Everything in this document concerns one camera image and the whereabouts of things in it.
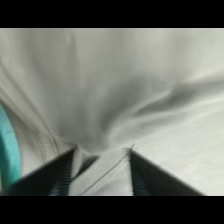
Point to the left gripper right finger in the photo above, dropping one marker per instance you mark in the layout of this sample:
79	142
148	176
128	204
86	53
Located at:
153	181

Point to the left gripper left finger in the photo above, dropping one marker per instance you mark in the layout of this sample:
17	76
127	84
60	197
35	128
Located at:
46	178

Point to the white shirt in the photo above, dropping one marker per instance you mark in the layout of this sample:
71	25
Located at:
126	90

